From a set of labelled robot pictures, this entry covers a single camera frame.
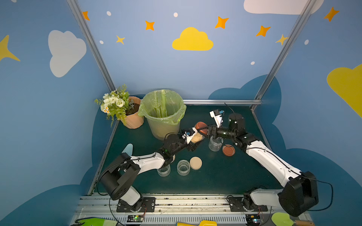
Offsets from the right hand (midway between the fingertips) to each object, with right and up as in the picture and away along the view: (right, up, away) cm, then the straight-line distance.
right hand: (203, 128), depth 76 cm
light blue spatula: (-48, -16, +18) cm, 54 cm away
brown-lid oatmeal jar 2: (+10, -12, +15) cm, 22 cm away
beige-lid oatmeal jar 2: (-11, -26, +12) cm, 31 cm away
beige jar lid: (-3, -23, +12) cm, 27 cm away
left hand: (-2, -3, +3) cm, 5 cm away
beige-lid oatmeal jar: (-22, -25, +3) cm, 33 cm away
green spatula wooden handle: (+40, -46, -5) cm, 61 cm away
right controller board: (+25, -47, -5) cm, 54 cm away
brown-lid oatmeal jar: (-2, -3, -5) cm, 6 cm away
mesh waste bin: (-28, -3, +27) cm, 39 cm away
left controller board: (-36, -46, -6) cm, 59 cm away
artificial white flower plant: (-53, +14, +8) cm, 55 cm away
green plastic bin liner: (-26, +14, +25) cm, 38 cm away
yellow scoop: (-2, -48, -7) cm, 48 cm away
